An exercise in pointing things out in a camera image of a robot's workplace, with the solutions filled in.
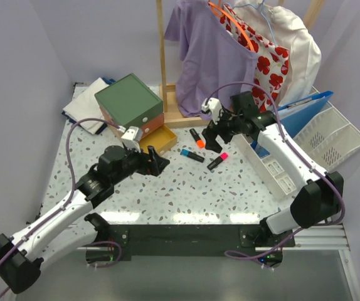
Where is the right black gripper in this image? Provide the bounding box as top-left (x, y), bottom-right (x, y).
top-left (201, 107), bottom-right (243, 154)

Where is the pink highlighter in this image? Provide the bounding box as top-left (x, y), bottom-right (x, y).
top-left (207, 152), bottom-right (228, 171)

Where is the blue highlighter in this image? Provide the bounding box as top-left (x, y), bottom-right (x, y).
top-left (180, 149), bottom-right (204, 162)

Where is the three-drawer desk organizer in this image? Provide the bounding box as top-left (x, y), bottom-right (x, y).
top-left (95, 73), bottom-right (177, 155)

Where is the blue document folder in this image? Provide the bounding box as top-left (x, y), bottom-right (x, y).
top-left (250, 90), bottom-right (334, 157)

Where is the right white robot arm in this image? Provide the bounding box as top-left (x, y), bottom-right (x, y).
top-left (201, 92), bottom-right (344, 246)

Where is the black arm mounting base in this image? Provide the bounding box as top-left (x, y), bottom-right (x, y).
top-left (95, 224), bottom-right (292, 261)

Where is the orange highlighter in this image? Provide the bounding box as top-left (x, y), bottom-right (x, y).
top-left (189, 128), bottom-right (205, 149)

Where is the wooden clothes rack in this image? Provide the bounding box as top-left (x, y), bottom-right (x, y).
top-left (155, 0), bottom-right (327, 129)

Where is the purple t-shirt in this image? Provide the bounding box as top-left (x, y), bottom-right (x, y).
top-left (164, 1), bottom-right (258, 119)

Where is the folded white cloth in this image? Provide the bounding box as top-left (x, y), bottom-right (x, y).
top-left (62, 78), bottom-right (108, 135)

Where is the red floral dress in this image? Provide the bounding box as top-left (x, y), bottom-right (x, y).
top-left (220, 4), bottom-right (290, 112)

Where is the white file rack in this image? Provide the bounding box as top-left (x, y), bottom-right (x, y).
top-left (232, 87), bottom-right (360, 200)

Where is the orange clothes hanger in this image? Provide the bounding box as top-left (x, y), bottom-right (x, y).
top-left (208, 1), bottom-right (257, 53)

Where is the cream white shirt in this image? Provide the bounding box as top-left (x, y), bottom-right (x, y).
top-left (233, 1), bottom-right (322, 105)

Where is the light blue clothes hanger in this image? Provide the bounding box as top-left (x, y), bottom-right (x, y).
top-left (257, 0), bottom-right (277, 46)

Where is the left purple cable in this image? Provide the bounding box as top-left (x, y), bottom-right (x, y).
top-left (0, 118), bottom-right (124, 301)

